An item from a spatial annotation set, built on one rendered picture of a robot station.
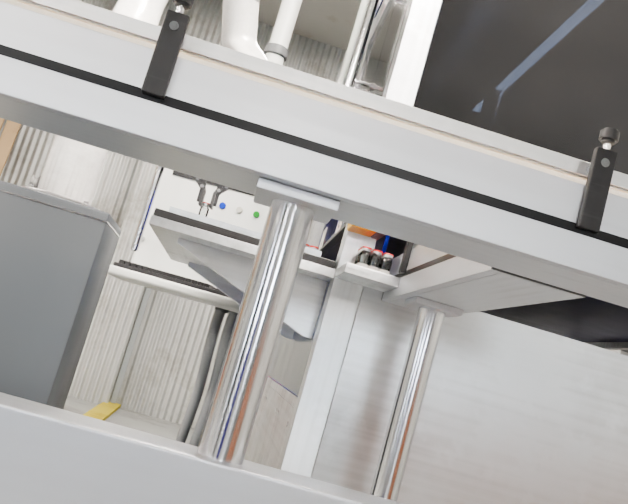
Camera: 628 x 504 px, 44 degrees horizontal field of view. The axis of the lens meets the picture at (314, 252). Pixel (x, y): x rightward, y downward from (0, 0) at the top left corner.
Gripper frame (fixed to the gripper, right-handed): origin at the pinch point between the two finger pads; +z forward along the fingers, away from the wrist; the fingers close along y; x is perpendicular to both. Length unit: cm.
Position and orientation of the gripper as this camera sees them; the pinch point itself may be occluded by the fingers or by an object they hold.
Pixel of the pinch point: (207, 198)
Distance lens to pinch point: 192.5
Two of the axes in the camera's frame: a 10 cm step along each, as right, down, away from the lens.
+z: -2.6, 9.5, -1.5
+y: -9.6, -2.7, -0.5
